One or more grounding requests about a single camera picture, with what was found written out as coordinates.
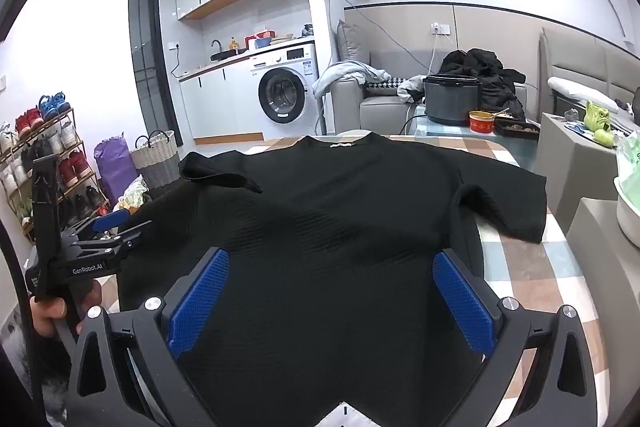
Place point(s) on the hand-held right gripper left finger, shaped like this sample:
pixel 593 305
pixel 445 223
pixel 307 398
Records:
pixel 200 297

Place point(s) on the white washing machine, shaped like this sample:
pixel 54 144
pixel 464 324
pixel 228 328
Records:
pixel 285 97

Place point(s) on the grey sofa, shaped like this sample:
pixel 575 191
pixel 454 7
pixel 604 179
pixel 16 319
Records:
pixel 375 112

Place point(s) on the checkered blanket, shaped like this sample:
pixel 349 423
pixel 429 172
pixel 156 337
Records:
pixel 525 257

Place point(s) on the black textured t-shirt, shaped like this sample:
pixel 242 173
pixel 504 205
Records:
pixel 325 257

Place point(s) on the purple bag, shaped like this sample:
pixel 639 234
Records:
pixel 115 169

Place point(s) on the grey cushion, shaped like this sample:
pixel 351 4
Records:
pixel 352 42

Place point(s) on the green patterned snack bag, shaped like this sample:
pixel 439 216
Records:
pixel 134 197

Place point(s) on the grey side cabinet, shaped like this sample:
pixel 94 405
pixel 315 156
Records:
pixel 565 167

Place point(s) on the houndstooth cushion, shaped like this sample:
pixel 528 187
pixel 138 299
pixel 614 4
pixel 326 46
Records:
pixel 387 83

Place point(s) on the green toy figure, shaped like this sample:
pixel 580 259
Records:
pixel 597 114

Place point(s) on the pile of black clothes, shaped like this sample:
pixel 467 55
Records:
pixel 492 72

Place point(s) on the green plastic bag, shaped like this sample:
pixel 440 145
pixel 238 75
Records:
pixel 630 162

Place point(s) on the person's left hand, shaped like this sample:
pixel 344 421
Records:
pixel 47 312

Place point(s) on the black food tray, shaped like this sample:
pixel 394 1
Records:
pixel 517 129

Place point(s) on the person's left forearm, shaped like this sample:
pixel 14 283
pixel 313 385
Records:
pixel 15 387

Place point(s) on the white plastic basin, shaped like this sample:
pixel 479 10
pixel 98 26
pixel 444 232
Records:
pixel 630 217

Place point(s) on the woven laundry basket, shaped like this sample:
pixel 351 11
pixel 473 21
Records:
pixel 156 162

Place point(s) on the white kitchen counter cabinets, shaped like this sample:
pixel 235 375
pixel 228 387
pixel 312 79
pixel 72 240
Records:
pixel 215 107

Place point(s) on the shoe rack with shoes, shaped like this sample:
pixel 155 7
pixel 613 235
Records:
pixel 50 157

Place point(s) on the white pillow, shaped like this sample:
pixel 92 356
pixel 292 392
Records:
pixel 580 92

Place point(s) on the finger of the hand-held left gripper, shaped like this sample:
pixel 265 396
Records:
pixel 112 221
pixel 125 239

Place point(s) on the red bowl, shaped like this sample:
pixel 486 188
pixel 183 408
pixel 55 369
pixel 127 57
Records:
pixel 481 123

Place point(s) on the light blue cloth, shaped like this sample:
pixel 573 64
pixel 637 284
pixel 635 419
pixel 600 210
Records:
pixel 345 74

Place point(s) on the grey padded seat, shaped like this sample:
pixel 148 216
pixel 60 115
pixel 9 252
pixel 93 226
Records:
pixel 600 267

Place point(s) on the white wall socket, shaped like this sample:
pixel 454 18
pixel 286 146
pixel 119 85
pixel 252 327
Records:
pixel 440 28

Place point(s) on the dark glass door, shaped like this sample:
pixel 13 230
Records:
pixel 145 72

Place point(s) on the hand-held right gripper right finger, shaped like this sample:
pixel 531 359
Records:
pixel 462 302

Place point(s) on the black faucet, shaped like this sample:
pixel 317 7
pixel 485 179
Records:
pixel 217 44

